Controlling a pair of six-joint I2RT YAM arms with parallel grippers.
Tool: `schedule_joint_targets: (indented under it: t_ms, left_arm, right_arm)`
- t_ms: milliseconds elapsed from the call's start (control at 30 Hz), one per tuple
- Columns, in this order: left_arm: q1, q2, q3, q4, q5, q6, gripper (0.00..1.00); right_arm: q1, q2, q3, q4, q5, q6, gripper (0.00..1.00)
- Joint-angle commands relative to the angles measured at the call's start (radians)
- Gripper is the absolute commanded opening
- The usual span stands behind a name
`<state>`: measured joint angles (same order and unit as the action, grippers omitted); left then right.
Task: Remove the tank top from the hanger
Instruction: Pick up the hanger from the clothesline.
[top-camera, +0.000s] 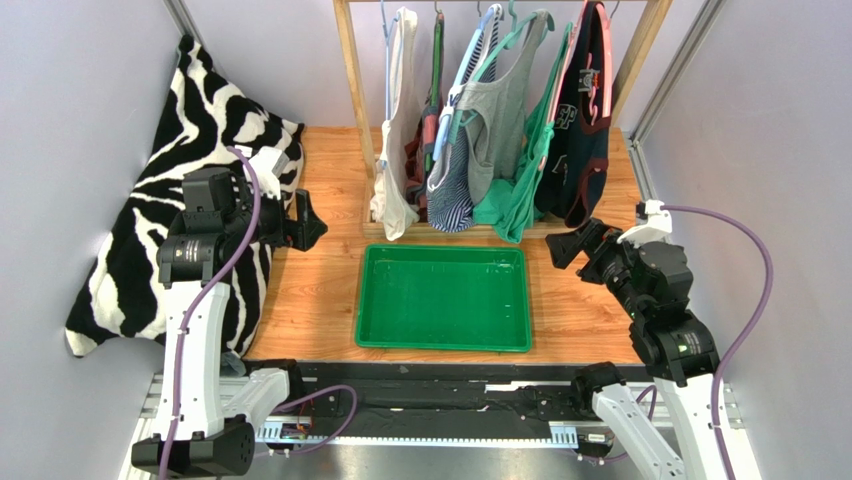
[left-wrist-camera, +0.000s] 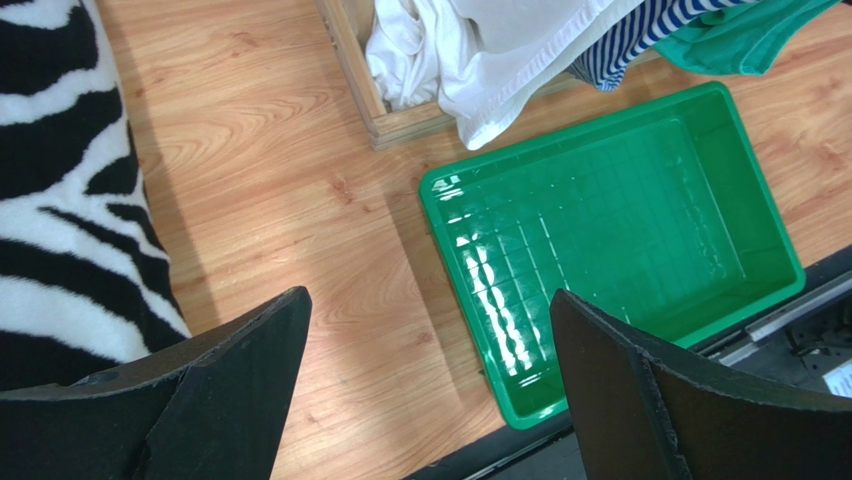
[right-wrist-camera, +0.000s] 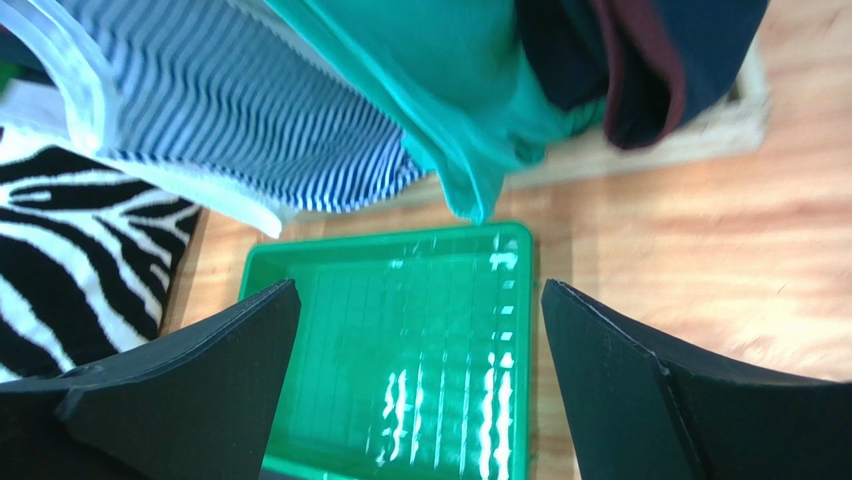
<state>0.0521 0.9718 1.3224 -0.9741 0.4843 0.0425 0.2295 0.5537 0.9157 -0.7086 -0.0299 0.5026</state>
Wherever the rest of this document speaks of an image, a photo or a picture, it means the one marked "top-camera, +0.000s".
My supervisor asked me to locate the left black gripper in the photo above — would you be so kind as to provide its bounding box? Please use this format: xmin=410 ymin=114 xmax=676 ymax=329
xmin=223 ymin=177 xmax=326 ymax=251

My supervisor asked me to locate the red tank top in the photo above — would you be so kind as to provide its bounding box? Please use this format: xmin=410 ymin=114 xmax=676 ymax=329
xmin=405 ymin=80 xmax=443 ymax=223

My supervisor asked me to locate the light blue wire hanger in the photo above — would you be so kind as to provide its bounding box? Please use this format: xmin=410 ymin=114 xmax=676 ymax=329
xmin=379 ymin=0 xmax=400 ymax=121

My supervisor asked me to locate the green plastic hanger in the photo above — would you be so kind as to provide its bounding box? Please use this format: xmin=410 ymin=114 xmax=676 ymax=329
xmin=427 ymin=11 xmax=445 ymax=112

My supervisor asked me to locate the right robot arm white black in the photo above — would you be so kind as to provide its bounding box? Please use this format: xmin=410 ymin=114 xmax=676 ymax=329
xmin=545 ymin=210 xmax=743 ymax=479

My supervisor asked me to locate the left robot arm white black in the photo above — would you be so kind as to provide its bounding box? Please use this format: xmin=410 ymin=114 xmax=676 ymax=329
xmin=130 ymin=167 xmax=328 ymax=479

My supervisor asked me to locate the navy maroon tank top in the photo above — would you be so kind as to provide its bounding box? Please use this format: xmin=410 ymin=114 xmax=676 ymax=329
xmin=534 ymin=10 xmax=612 ymax=229

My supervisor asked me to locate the green tank top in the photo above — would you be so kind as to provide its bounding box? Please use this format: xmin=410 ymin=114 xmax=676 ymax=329
xmin=473 ymin=23 xmax=575 ymax=244

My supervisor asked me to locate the blue white striped tank top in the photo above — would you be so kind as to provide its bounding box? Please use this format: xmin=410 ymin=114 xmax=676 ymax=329
xmin=425 ymin=3 xmax=504 ymax=234

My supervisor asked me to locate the grey tank top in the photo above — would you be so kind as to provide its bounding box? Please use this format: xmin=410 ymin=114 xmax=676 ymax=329
xmin=460 ymin=9 xmax=555 ymax=205

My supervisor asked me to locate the teal plastic hanger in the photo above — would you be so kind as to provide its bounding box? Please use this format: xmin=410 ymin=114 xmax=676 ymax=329
xmin=445 ymin=1 xmax=533 ymax=146

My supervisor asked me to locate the light blue plastic hanger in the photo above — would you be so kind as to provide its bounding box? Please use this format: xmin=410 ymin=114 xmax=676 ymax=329
xmin=433 ymin=4 xmax=503 ymax=167

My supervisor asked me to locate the pink plastic hanger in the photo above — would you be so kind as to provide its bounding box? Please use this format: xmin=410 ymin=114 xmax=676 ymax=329
xmin=577 ymin=1 xmax=614 ymax=125

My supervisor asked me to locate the wooden clothes rack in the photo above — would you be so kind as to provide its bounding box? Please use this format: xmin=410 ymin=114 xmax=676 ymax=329
xmin=332 ymin=0 xmax=672 ymax=240

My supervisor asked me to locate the green plastic tray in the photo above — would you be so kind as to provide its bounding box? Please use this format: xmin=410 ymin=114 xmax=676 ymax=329
xmin=354 ymin=244 xmax=533 ymax=353

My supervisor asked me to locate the zebra print blanket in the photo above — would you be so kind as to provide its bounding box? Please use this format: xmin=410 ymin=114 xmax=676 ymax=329
xmin=65 ymin=35 xmax=306 ymax=357

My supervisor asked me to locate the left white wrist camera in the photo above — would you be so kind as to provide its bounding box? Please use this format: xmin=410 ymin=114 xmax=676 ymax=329
xmin=248 ymin=147 xmax=288 ymax=201

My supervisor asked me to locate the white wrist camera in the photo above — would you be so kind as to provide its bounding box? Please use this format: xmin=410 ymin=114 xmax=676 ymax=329
xmin=616 ymin=199 xmax=673 ymax=248
xmin=248 ymin=147 xmax=288 ymax=201

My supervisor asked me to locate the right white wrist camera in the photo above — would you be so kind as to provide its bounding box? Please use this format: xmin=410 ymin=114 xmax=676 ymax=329
xmin=616 ymin=199 xmax=673 ymax=248

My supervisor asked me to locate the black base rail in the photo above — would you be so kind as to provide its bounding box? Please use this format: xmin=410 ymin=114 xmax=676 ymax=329
xmin=136 ymin=359 xmax=743 ymax=451

